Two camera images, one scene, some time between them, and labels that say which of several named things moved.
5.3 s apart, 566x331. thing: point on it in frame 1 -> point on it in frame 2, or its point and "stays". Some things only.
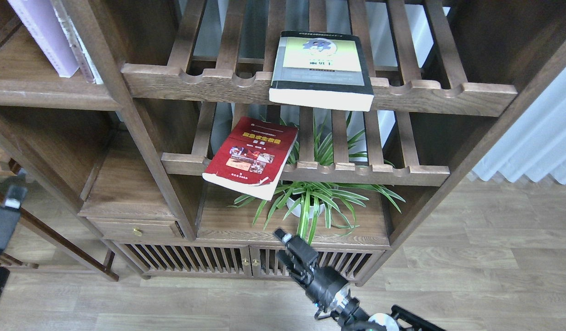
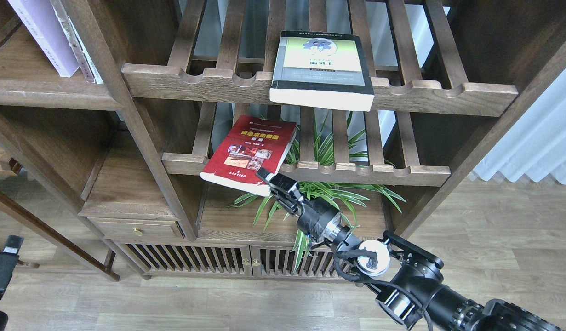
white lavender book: (40, 18) stays
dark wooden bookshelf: (170, 139) stays
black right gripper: (322, 283) -> (319, 219)
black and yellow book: (321, 70) stays
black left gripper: (2, 224) -> (0, 273)
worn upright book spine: (80, 50) stays
